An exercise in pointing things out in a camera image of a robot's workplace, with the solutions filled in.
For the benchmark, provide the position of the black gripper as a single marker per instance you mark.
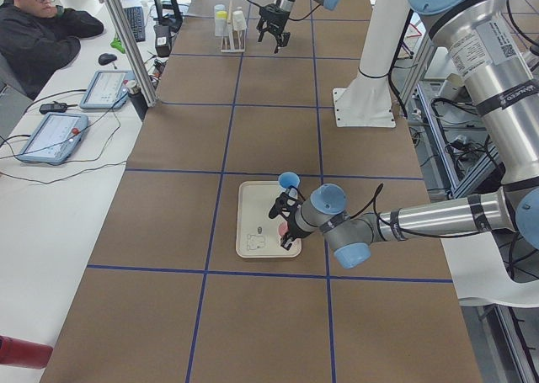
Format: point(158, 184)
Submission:
point(292, 224)
point(274, 22)

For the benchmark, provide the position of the light blue plastic cup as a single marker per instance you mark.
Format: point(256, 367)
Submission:
point(218, 8)

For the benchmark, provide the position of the pink plastic cup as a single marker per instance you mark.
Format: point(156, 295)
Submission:
point(283, 230)

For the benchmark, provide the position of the cream plastic cup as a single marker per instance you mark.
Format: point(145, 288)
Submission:
point(239, 22)

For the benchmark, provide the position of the white cup drying rack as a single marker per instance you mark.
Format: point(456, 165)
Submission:
point(232, 41)

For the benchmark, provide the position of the cream plastic tray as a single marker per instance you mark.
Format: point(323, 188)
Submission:
point(258, 235)

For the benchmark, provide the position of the black keyboard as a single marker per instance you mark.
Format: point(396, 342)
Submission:
point(135, 19)

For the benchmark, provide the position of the black computer mouse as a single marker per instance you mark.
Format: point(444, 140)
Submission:
point(106, 58)

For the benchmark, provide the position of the far teach pendant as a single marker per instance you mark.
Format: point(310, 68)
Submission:
point(106, 90)

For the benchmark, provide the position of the teach pendant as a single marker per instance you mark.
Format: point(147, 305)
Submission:
point(106, 90)
point(54, 139)

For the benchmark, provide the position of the white plastic chair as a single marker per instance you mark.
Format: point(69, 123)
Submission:
point(479, 276)

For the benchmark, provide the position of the black power adapter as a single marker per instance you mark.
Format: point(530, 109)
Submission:
point(54, 107)

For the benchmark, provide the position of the seated person in black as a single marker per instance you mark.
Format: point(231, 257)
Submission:
point(39, 37)

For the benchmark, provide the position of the near teach pendant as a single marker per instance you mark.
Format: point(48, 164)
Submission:
point(54, 139)

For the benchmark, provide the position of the red fire extinguisher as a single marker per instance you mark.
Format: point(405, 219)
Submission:
point(25, 354)

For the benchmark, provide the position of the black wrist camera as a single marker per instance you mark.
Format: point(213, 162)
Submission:
point(284, 206)

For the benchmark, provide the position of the aluminium frame post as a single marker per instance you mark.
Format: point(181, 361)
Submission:
point(123, 30)

